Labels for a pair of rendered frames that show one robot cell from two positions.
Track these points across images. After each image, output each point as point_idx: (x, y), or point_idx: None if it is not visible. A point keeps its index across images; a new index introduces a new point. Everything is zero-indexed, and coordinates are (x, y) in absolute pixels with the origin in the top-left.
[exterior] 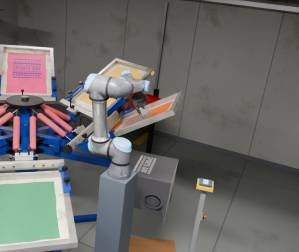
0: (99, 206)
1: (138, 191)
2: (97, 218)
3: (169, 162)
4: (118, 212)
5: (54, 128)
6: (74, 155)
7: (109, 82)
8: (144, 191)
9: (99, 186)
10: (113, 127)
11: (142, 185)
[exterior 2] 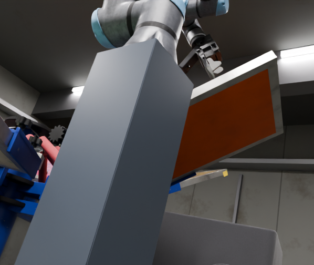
0: (70, 132)
1: (188, 259)
2: (50, 175)
3: None
4: (118, 128)
5: (55, 155)
6: None
7: None
8: (202, 258)
9: (87, 79)
10: None
11: (199, 241)
